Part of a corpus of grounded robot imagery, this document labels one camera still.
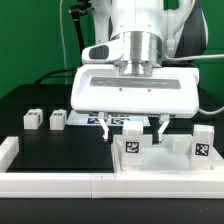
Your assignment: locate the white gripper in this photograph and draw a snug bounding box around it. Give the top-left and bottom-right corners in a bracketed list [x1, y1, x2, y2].
[71, 44, 199, 145]

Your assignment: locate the white square table top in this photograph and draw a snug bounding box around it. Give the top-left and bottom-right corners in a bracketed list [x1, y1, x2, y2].
[111, 135, 224, 173]

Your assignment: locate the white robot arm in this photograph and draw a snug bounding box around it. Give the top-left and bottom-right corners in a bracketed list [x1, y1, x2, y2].
[71, 0, 208, 144]

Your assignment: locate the white sheet with AprilTags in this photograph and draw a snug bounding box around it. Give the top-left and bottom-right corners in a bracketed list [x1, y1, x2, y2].
[67, 110, 150, 127]

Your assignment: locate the white U-shaped obstacle fence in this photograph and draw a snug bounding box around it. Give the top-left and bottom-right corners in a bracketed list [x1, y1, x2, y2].
[0, 137, 224, 199]

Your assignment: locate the black cable bundle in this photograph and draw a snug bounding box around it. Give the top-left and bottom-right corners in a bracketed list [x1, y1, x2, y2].
[32, 67, 79, 85]

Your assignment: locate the white hanging cable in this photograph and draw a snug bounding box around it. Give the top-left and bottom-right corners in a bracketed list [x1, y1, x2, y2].
[59, 0, 69, 86]

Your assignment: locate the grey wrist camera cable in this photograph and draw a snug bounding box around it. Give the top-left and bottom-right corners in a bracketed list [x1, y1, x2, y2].
[163, 0, 224, 116]

